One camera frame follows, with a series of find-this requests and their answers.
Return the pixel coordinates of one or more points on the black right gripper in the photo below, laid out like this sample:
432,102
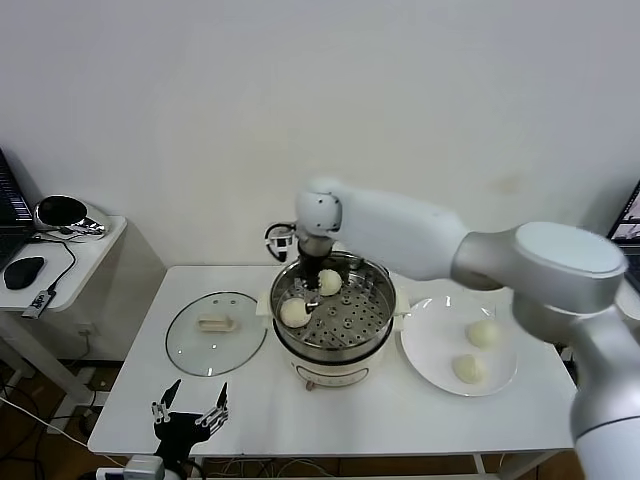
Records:
315,267

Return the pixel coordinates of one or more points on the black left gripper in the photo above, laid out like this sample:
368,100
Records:
175,427

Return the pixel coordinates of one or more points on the white steamed baozi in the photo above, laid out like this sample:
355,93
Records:
469,370
294,313
331,284
483,334

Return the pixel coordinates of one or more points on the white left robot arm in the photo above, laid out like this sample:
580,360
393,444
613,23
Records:
110,474

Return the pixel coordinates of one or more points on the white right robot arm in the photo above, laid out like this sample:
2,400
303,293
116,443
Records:
450,250

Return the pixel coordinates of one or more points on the perforated steel steamer basket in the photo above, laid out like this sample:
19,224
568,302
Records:
360,320

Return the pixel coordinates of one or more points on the white electric cooker pot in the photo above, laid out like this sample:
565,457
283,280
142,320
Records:
330,372

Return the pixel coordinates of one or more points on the white round plate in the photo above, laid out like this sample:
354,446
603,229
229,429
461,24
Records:
440,375

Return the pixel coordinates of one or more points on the white side table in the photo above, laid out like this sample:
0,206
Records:
107,245

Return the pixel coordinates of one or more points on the small grey usb hub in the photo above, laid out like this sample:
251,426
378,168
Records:
37,305

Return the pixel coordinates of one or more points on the black computer mouse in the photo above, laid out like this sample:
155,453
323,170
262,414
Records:
24,273

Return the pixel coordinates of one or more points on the shiny chrome rounded device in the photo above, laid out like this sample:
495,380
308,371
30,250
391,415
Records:
57,212

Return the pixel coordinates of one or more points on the black open laptop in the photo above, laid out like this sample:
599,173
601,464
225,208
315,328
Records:
631,230
10,215

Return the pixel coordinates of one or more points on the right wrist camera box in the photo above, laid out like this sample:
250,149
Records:
282,244

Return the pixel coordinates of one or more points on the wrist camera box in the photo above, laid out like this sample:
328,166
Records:
282,244
144,469

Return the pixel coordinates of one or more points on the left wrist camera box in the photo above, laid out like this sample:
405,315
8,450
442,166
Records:
144,469

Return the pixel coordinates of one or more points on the white work table frame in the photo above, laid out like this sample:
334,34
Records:
477,462

